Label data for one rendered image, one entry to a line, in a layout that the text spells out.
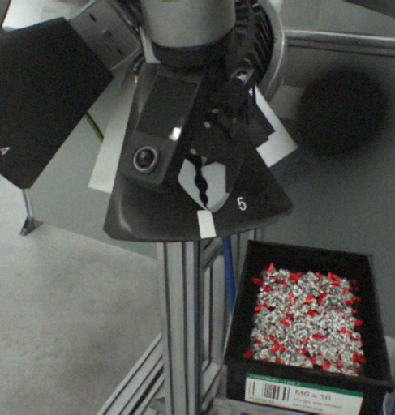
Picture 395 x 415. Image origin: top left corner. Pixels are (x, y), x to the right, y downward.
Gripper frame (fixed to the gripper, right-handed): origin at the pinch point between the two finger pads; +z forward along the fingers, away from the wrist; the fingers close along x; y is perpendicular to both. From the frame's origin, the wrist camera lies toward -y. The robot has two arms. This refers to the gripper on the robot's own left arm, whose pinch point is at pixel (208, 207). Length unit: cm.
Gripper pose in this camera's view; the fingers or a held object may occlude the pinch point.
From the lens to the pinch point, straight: 54.2
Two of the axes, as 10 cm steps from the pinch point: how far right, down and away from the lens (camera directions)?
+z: 1.3, 6.8, 7.3
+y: 4.4, -7.0, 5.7
